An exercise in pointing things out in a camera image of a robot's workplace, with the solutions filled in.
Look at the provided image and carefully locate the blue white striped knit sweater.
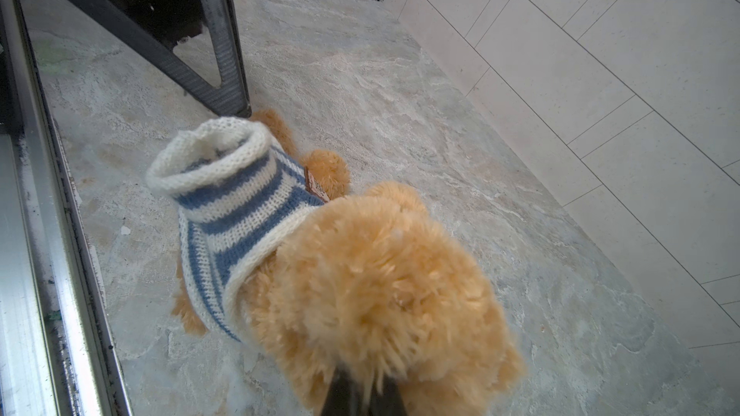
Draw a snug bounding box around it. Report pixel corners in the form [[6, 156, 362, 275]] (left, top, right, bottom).
[[146, 117, 329, 342]]

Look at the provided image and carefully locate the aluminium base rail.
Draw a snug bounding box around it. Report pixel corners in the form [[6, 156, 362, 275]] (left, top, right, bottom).
[[1, 0, 131, 415]]

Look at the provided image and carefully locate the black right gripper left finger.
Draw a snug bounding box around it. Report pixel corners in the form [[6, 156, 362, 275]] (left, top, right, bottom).
[[320, 367, 369, 416]]

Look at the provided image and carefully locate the tan plush teddy bear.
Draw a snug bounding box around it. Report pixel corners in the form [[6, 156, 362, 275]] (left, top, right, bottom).
[[173, 110, 525, 415]]

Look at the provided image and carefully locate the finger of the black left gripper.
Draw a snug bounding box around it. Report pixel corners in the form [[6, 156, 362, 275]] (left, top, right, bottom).
[[69, 0, 252, 117]]

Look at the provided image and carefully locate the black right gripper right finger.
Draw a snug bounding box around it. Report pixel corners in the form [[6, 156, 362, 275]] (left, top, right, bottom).
[[369, 377, 408, 416]]

